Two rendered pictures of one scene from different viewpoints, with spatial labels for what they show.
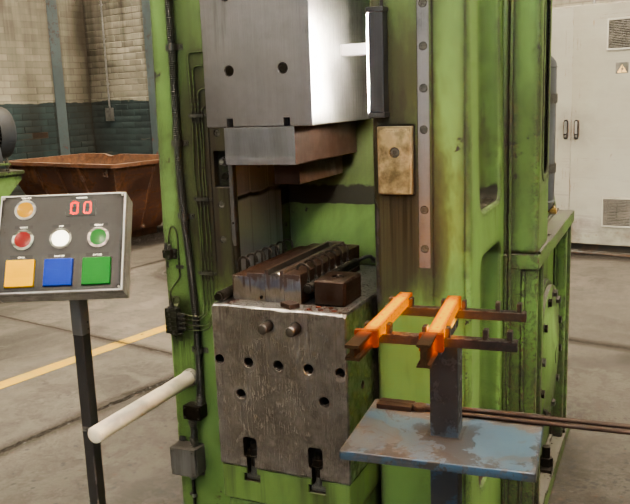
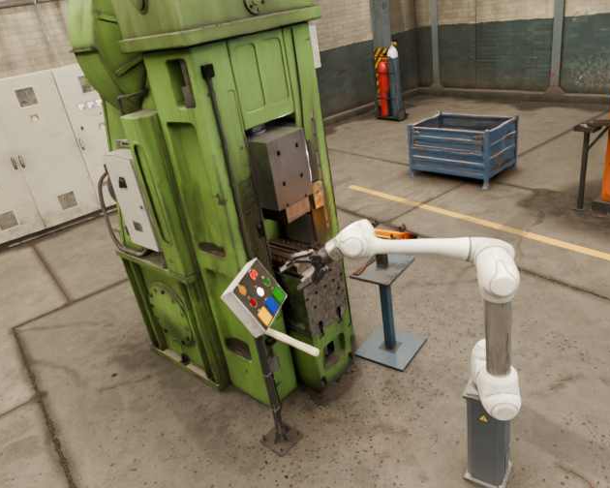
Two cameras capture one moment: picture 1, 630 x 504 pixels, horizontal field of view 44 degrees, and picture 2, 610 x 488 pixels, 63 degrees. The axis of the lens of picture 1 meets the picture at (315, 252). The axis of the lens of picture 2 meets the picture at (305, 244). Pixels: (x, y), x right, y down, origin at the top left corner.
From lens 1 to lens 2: 3.00 m
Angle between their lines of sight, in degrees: 66
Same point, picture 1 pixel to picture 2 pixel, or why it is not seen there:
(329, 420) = (340, 293)
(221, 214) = (262, 249)
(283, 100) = (303, 187)
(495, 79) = not seen: hidden behind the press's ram
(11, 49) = not seen: outside the picture
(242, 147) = (292, 212)
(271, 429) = (325, 312)
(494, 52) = not seen: hidden behind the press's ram
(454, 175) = (329, 192)
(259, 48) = (293, 170)
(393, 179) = (319, 201)
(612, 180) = (57, 184)
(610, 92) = (33, 134)
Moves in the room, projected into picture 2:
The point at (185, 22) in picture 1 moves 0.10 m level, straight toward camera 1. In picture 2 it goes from (235, 169) to (253, 167)
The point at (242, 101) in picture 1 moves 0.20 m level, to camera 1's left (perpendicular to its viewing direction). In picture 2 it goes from (290, 194) to (279, 208)
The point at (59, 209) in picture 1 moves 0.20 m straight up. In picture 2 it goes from (249, 281) to (241, 246)
